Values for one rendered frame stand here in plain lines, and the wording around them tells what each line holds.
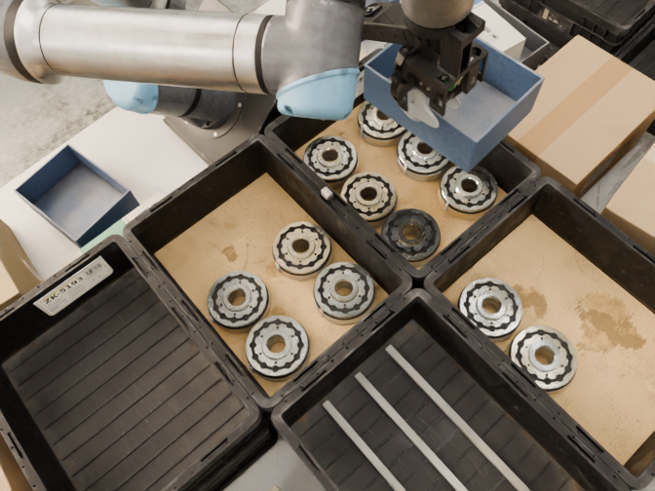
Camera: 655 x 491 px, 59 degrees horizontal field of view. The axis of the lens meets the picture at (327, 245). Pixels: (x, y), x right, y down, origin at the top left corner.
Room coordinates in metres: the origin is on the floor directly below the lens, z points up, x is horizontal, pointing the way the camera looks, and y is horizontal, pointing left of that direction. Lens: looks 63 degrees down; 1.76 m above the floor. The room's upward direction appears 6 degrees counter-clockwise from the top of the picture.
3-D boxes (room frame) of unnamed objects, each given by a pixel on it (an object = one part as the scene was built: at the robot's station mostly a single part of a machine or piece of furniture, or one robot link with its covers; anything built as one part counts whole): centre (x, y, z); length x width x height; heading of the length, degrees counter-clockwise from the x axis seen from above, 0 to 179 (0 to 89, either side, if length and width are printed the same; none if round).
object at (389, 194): (0.55, -0.08, 0.86); 0.10 x 0.10 x 0.01
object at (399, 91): (0.49, -0.12, 1.20); 0.05 x 0.02 x 0.09; 127
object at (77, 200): (0.70, 0.51, 0.74); 0.20 x 0.15 x 0.07; 46
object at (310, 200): (0.42, 0.11, 0.87); 0.40 x 0.30 x 0.11; 35
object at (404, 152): (0.63, -0.20, 0.86); 0.10 x 0.10 x 0.01
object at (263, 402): (0.42, 0.11, 0.92); 0.40 x 0.30 x 0.02; 35
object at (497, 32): (0.91, -0.34, 0.85); 0.20 x 0.12 x 0.09; 27
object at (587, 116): (0.70, -0.51, 0.78); 0.30 x 0.22 x 0.16; 127
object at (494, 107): (0.56, -0.20, 1.11); 0.20 x 0.15 x 0.07; 40
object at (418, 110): (0.48, -0.14, 1.16); 0.06 x 0.03 x 0.09; 37
